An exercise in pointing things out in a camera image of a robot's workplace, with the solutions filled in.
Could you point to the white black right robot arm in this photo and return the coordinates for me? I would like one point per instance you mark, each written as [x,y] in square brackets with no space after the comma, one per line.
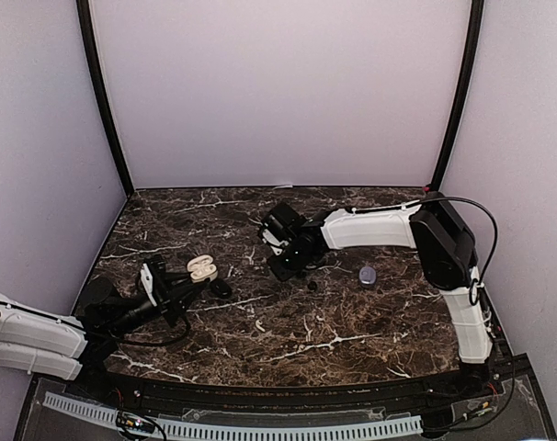
[431,226]

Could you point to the black frame post right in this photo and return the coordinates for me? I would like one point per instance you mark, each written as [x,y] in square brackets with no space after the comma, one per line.
[460,96]

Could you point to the black frame post left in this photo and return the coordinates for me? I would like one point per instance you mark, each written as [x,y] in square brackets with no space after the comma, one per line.
[83,8]

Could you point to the black frame post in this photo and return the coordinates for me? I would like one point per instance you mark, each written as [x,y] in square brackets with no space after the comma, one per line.
[83,8]
[460,96]

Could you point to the black earbud charging case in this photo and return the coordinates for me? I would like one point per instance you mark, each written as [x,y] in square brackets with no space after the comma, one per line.
[221,289]

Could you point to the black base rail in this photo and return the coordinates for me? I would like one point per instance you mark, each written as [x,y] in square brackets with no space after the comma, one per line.
[398,395]

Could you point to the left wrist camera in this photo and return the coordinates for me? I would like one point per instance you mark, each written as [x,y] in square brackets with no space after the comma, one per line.
[152,279]

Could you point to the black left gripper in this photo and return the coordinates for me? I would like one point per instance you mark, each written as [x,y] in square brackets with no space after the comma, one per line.
[172,301]

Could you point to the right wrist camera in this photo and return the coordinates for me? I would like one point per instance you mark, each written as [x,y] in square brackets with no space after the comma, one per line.
[280,227]

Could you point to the grey slotted cable duct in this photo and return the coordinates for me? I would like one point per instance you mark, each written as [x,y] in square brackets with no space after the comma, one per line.
[194,424]

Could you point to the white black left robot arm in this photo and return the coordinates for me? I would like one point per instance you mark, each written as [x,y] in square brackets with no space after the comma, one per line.
[36,341]

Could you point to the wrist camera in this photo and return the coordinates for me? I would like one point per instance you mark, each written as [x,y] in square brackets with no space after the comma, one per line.
[152,279]
[280,227]

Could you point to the white earbud charging case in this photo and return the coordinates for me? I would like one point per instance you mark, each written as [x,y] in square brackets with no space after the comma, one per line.
[202,268]

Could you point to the purple earbud charging case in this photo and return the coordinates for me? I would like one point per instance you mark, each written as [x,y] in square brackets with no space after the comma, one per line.
[367,277]

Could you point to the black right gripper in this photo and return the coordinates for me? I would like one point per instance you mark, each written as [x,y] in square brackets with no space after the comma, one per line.
[284,273]

